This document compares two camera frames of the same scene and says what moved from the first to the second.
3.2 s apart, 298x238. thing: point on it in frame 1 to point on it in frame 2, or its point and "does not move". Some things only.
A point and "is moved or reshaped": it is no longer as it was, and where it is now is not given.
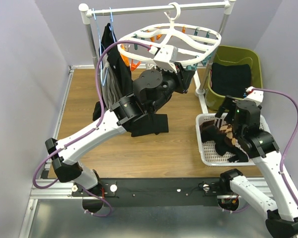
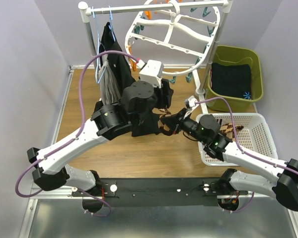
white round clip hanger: (176, 43) is moved or reshaped
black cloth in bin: (232, 81) does not move
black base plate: (154, 192) does not move
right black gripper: (228, 103) to (175, 121)
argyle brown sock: (228, 129) does not move
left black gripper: (184, 77) to (165, 93)
